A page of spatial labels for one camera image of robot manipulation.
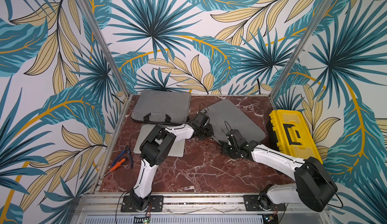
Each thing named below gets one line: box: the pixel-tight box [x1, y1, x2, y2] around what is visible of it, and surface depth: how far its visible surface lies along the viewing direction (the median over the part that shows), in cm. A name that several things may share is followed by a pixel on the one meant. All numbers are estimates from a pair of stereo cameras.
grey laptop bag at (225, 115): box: [204, 99, 266, 144], surface depth 105 cm
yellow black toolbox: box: [266, 108, 324, 165], surface depth 82 cm
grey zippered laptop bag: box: [130, 90, 192, 126], surface depth 112 cm
